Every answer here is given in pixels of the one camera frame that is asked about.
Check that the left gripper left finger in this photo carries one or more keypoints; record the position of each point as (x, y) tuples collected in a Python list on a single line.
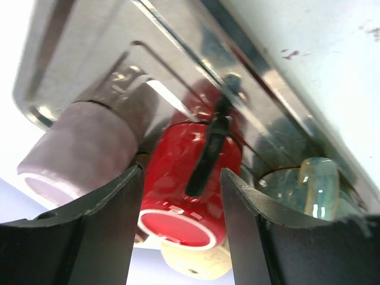
[(87, 241)]

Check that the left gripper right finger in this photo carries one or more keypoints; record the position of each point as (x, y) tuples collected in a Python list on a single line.
[(273, 244)]

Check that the red mug black handle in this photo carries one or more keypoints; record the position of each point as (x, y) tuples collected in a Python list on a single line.
[(182, 202)]

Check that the cream beige mug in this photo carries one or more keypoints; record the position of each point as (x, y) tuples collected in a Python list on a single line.
[(203, 265)]

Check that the teal glazed mug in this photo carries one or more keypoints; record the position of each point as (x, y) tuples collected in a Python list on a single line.
[(313, 189)]

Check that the mauve cylindrical mug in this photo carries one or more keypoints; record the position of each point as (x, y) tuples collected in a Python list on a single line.
[(88, 146)]

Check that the stainless steel tray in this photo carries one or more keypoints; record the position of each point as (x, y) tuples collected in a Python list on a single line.
[(309, 73)]

